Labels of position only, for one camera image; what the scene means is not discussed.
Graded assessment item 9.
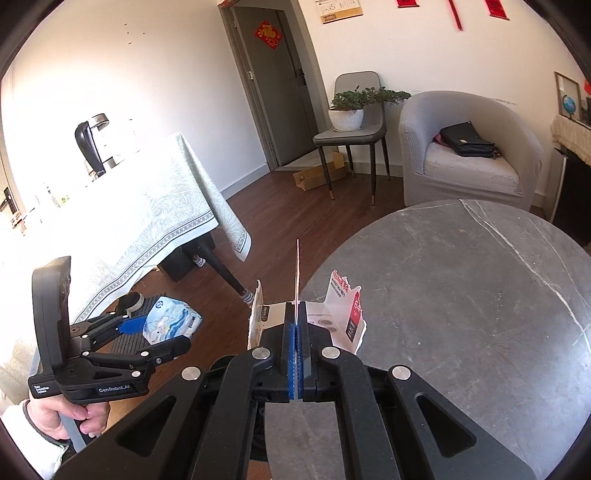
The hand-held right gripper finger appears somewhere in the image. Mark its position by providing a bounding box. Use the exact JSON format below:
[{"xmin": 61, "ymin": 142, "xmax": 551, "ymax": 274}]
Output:
[
  {"xmin": 53, "ymin": 302, "xmax": 297, "ymax": 480},
  {"xmin": 297, "ymin": 301, "xmax": 539, "ymax": 480}
]

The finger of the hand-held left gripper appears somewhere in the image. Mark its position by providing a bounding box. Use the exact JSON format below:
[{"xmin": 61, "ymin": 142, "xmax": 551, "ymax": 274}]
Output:
[
  {"xmin": 83, "ymin": 335, "xmax": 192, "ymax": 377},
  {"xmin": 69, "ymin": 313, "xmax": 155, "ymax": 339}
]

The blue white tissue pack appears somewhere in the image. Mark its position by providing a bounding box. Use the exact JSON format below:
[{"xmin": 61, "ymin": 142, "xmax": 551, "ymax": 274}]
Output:
[{"xmin": 142, "ymin": 298, "xmax": 204, "ymax": 346}]

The torn white cardboard box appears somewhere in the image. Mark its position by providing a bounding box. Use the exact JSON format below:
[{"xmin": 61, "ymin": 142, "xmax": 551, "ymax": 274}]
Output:
[{"xmin": 248, "ymin": 239, "xmax": 303, "ymax": 352}]

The red white card package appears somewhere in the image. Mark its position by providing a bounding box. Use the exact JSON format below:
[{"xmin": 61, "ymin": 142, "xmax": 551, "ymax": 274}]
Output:
[{"xmin": 305, "ymin": 270, "xmax": 369, "ymax": 355}]

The person's left forearm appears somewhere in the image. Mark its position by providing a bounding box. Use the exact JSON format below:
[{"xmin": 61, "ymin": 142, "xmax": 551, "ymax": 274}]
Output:
[{"xmin": 0, "ymin": 399, "xmax": 70, "ymax": 478}]

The person's left hand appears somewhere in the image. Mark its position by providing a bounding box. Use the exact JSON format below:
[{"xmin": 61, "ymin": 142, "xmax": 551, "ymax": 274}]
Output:
[{"xmin": 25, "ymin": 397, "xmax": 110, "ymax": 441}]

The dark ribbed mat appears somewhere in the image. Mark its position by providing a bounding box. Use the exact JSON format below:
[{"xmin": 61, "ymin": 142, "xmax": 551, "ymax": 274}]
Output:
[{"xmin": 108, "ymin": 298, "xmax": 160, "ymax": 358}]

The black white shoe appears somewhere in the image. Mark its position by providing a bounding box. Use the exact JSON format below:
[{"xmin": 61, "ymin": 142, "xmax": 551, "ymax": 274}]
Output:
[{"xmin": 115, "ymin": 292, "xmax": 146, "ymax": 319}]

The black box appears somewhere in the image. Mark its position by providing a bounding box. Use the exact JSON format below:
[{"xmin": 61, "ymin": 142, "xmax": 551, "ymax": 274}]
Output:
[{"xmin": 159, "ymin": 233, "xmax": 215, "ymax": 282}]

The pale green patterned tablecloth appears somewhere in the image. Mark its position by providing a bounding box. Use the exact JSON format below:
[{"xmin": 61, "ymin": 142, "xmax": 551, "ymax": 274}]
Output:
[{"xmin": 0, "ymin": 133, "xmax": 252, "ymax": 352}]

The brown cardboard box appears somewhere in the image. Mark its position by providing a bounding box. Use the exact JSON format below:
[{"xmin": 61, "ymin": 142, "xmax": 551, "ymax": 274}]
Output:
[{"xmin": 293, "ymin": 152, "xmax": 347, "ymax": 191}]

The potted green plant white pot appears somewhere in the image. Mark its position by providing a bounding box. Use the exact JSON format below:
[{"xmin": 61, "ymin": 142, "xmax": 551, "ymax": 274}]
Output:
[{"xmin": 328, "ymin": 87, "xmax": 411, "ymax": 131}]

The grey armchair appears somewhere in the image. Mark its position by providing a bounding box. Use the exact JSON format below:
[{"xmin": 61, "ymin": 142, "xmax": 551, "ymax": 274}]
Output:
[{"xmin": 398, "ymin": 91, "xmax": 543, "ymax": 212}]

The grey door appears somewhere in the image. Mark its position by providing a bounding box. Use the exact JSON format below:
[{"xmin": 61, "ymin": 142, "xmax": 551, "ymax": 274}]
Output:
[{"xmin": 233, "ymin": 7, "xmax": 317, "ymax": 167}]

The black handbag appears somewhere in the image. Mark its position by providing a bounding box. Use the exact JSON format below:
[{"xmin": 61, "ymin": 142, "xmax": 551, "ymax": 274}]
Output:
[{"xmin": 438, "ymin": 121, "xmax": 502, "ymax": 159}]

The grey dining chair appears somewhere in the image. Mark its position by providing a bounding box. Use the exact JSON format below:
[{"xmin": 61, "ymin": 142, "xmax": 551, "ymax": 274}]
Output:
[{"xmin": 313, "ymin": 71, "xmax": 391, "ymax": 206}]

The red diamond door decoration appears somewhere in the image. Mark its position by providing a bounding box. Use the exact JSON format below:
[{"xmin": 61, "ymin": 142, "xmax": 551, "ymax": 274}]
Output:
[{"xmin": 254, "ymin": 21, "xmax": 283, "ymax": 50}]

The black desk panel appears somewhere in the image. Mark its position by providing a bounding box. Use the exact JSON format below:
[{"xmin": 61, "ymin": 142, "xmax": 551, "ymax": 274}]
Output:
[{"xmin": 551, "ymin": 148, "xmax": 591, "ymax": 252}]

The beige fringed table runner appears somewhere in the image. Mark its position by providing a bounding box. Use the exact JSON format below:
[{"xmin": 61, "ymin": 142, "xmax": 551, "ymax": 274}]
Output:
[{"xmin": 551, "ymin": 114, "xmax": 591, "ymax": 151}]

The wall calendar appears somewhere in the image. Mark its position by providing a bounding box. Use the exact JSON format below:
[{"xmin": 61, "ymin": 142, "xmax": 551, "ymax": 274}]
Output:
[{"xmin": 315, "ymin": 0, "xmax": 363, "ymax": 24}]

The wooden picture frame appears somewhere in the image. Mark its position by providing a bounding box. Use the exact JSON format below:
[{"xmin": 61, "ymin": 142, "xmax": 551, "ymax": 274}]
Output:
[{"xmin": 554, "ymin": 71, "xmax": 581, "ymax": 118}]

